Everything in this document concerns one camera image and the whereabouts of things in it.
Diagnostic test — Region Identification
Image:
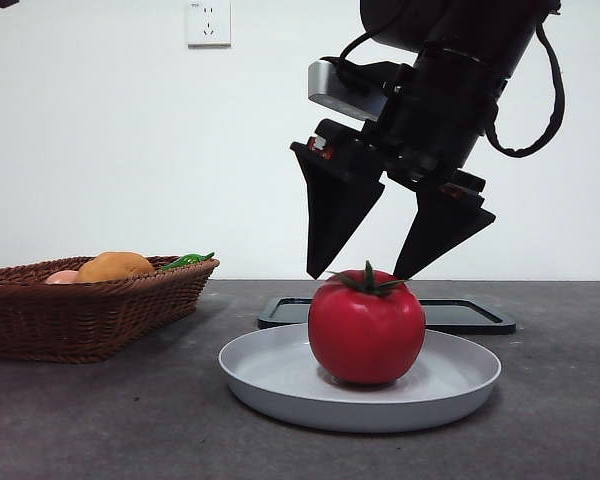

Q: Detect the orange-brown round potato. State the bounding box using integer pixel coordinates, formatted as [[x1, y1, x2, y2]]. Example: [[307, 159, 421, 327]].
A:
[[75, 251, 156, 284]]

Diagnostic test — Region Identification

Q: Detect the grey round plate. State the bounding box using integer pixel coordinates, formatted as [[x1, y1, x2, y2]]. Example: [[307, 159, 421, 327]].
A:
[[217, 322, 503, 434]]

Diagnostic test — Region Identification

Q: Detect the green chili pepper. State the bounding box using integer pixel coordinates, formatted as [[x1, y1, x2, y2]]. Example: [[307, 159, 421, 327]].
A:
[[158, 251, 216, 273]]

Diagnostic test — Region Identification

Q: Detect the pink peach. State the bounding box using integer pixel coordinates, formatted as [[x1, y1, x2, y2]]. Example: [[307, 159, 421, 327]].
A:
[[44, 269, 81, 286]]

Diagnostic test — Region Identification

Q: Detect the red tomato with green stem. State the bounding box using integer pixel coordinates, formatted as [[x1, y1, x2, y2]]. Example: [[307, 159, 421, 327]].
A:
[[307, 259, 427, 386]]

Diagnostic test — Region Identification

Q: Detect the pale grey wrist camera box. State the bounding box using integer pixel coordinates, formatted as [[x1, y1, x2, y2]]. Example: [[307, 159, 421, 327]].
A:
[[307, 58, 387, 122]]

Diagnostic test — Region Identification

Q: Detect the black rectangular tray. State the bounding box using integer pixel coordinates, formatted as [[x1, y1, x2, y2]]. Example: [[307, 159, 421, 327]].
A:
[[257, 296, 518, 336]]

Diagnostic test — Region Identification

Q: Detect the brown wicker basket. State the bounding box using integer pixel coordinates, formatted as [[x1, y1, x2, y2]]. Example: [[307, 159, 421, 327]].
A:
[[0, 255, 221, 365]]

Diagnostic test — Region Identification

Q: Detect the white wall power socket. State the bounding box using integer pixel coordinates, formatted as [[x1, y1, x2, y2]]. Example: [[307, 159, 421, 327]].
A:
[[187, 0, 233, 50]]

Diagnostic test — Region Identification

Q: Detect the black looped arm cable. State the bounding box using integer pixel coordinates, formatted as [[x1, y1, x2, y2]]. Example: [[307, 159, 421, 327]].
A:
[[483, 14, 566, 159]]

